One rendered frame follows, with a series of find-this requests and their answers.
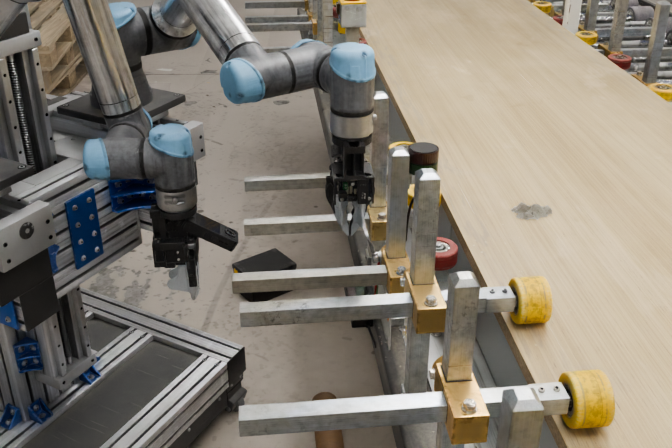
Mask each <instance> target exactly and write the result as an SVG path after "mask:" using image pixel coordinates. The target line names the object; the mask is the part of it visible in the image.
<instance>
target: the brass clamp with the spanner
mask: <svg viewBox="0 0 672 448"><path fill-rule="evenodd" d="M380 251H381V256H382V261H381V265H385V267H386V270H387V285H386V287H387V291H388V294H395V293H404V286H401V285H400V278H402V277H403V276H400V275H397V273H396V271H397V268H398V267H399V266H404V267H405V268H406V270H407V269H408V268H410V261H409V258H408V255H407V252H406V249H405V257H401V258H388V256H387V253H386V245H384V246H383V247H382V248H381V250H380Z"/></svg>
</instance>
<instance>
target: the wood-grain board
mask: <svg viewBox="0 0 672 448"><path fill-rule="evenodd" d="M366 2H367V4H366V5H367V11H366V27H360V28H359V34H360V36H361V38H363V39H365V40H366V41H367V45H368V46H370V47H371V48H372V49H373V51H374V54H375V67H376V69H377V72H378V74H379V76H380V78H381V80H382V82H383V84H384V86H385V88H386V90H387V92H388V94H389V97H390V99H391V101H392V103H393V105H394V107H395V109H396V111H397V113H398V115H399V117H400V119H401V122H402V124H403V126H404V128H405V130H406V132H407V134H408V136H409V138H410V140H411V142H412V143H416V142H428V143H433V144H435V145H437V146H438V147H439V159H438V172H437V173H438V175H439V177H440V179H441V182H440V190H441V205H442V207H443V209H444V211H445V213H446V215H447V217H448V219H449V221H450V223H451V226H452V228H453V230H454V232H455V234H456V236H457V238H458V240H459V242H460V244H461V246H462V248H463V251H464V253H465V255H466V257H467V259H468V261H469V263H470V265H471V267H472V269H473V271H474V273H475V275H476V278H477V280H478V282H479V284H480V286H481V288H483V287H500V286H508V284H509V281H510V280H511V279H512V278H514V277H531V276H543V277H545V278H546V279H547V281H548V283H549V285H550V288H551V292H552V299H553V310H552V316H551V318H550V320H549V321H548V322H546V323H531V324H516V323H514V321H513V320H512V318H511V316H510V312H498V313H494V315H495V317H496V319H497V321H498V323H499V325H500V328H501V330H502V332H503V334H504V336H505V338H506V340H507V342H508V344H509V346H510V348H511V350H512V352H513V355H514V357H515V359H516V361H517V363H518V365H519V367H520V369H521V371H522V373H523V375H524V377H525V380H526V382H527V384H537V383H551V382H558V380H559V377H560V375H561V374H562V373H563V372H568V371H582V370H596V369H598V370H601V371H603V372H604V373H605V374H606V375H607V377H608V379H609V381H610V383H611V386H612V389H613V393H614V398H615V415H614V419H613V421H612V423H611V424H610V425H609V426H607V427H594V428H581V429H571V428H569V427H568V426H567V425H566V423H565V422H564V420H563V418H562V415H548V416H544V419H545V421H546V423H547V425H548V427H549V429H550V432H551V434H552V436H553V438H554V440H555V442H556V444H557V446H558V448H672V105H671V104H670V103H668V102H667V101H665V100H664V99H663V98H661V97H660V96H659V95H657V94H656V93H654V92H653V91H652V90H650V89H649V88H647V87H646V86H645V85H643V84H642V83H641V82H639V81H638V80H636V79H635V78H634V77H632V76H631V75H629V74H628V73H627V72H625V71H624V70H623V69H621V68H620V67H618V66H617V65H616V64H614V63H613V62H611V61H610V60H609V59H607V58H606V57H605V56H603V55H602V54H600V53H599V52H598V51H596V50H595V49H594V48H592V47H591V46H589V45H588V44H587V43H585V42H584V41H582V40H581V39H580V38H578V37H577V36H576V35H574V34H573V33H571V32H570V31H569V30H567V29H565V28H564V27H563V26H562V25H560V24H559V23H558V22H556V21H555V20H553V19H552V18H551V17H549V16H548V15H546V14H545V13H544V12H542V11H541V10H540V9H538V8H537V7H535V6H534V5H533V4H531V3H530V2H529V1H527V0H366ZM521 202H523V203H525V204H526V205H529V206H531V205H533V204H539V205H540V206H546V205H548V206H549V207H550V208H551V209H552V214H549V215H548V216H547V217H540V218H539V220H536V219H529V220H525V219H521V218H520V219H519V218H516V216H517V215H518V213H517V214H516V213H515V212H512V211H511V210H510V209H512V208H513V207H514V206H517V205H518V204H519V203H521Z"/></svg>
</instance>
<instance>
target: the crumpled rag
mask: <svg viewBox="0 0 672 448"><path fill-rule="evenodd" d="M510 210H511V211H512V212H515V213H516V214H517V213H518V215H517V216H516V218H519V219H520V218H521V219H525V220H529V219H536V220H539V218H540V217H547V216H548V215H549V214H552V209H551V208H550V207H549V206H548V205H546V206H540V205H539V204H533V205H531V206H529V205H526V204H525V203H523V202H521V203H519V204H518V205H517V206H514V207H513V208H512V209H510Z"/></svg>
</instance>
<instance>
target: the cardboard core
mask: <svg viewBox="0 0 672 448"><path fill-rule="evenodd" d="M328 399H337V398H336V396H335V395H334V394H332V393H329V392H321V393H318V394H317V395H315V396H314V397H313V399H312V401H314V400H328ZM314 432H315V441H316V448H344V443H343V436H342V430H327V431H314Z"/></svg>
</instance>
